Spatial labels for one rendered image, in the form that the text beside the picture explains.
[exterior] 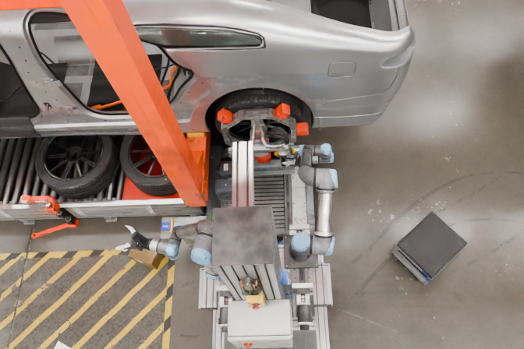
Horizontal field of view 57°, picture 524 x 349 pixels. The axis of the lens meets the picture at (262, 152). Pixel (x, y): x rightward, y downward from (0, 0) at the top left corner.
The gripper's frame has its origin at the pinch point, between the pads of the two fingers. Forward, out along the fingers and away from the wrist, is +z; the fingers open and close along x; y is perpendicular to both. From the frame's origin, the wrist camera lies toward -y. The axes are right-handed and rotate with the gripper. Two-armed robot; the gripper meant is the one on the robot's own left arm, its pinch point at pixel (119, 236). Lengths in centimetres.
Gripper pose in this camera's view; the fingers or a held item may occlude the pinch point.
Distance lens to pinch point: 301.6
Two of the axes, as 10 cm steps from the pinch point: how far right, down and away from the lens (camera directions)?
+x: 2.4, -8.1, 5.4
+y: 0.5, 5.7, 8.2
